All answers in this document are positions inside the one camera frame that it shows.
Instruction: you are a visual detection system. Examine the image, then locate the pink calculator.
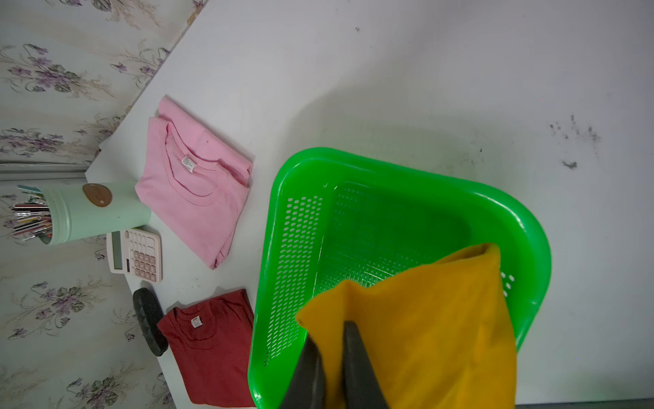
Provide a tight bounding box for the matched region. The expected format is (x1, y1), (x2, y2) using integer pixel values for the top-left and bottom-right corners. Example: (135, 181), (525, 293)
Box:
(106, 228), (163, 284)

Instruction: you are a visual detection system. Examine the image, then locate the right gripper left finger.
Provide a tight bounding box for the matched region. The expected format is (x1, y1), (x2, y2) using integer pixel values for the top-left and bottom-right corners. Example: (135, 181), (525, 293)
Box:
(279, 336), (326, 409)

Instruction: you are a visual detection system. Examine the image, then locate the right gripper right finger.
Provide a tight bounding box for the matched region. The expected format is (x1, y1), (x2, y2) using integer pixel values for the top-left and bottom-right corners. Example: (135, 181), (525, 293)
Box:
(342, 321), (389, 409)

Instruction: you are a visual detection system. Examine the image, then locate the green plastic basket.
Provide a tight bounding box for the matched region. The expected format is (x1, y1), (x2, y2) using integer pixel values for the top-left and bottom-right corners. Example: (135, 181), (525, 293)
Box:
(248, 148), (552, 408)

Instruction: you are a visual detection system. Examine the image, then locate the mint green pen cup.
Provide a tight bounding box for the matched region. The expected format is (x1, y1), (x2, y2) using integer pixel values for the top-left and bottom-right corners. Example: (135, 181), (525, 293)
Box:
(40, 182), (152, 245)

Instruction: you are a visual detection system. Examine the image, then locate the coloured pencils bunch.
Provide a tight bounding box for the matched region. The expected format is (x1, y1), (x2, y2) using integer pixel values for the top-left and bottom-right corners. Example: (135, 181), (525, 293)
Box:
(10, 185), (54, 244)

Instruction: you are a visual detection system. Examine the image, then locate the yellow t-shirt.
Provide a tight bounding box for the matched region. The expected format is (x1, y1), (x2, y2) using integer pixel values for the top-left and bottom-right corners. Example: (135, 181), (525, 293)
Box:
(296, 244), (517, 408)

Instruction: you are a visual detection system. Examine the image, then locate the pink folded t-shirt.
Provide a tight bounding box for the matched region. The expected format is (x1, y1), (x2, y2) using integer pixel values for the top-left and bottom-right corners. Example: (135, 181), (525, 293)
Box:
(136, 97), (253, 269)

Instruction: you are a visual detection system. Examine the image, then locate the dark red t-shirt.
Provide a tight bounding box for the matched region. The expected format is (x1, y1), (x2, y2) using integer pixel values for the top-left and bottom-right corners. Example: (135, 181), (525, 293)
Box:
(158, 289), (255, 408)

